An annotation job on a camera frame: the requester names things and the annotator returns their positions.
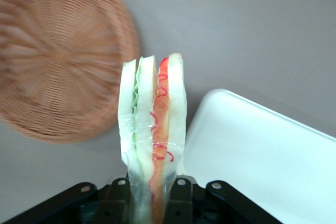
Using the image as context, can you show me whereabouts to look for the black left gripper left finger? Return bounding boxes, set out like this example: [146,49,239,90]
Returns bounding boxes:
[2,177,131,224]

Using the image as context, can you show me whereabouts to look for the round brown wicker basket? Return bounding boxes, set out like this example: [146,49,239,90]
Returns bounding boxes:
[0,0,142,145]

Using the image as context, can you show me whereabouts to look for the beige rectangular tray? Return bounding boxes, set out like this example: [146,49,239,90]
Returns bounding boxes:
[183,88,336,224]

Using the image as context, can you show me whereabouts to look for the triangular sandwich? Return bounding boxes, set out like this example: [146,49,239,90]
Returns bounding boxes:
[117,52,188,224]

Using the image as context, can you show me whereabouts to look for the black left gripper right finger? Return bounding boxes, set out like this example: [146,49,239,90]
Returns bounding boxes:
[167,176,287,224]

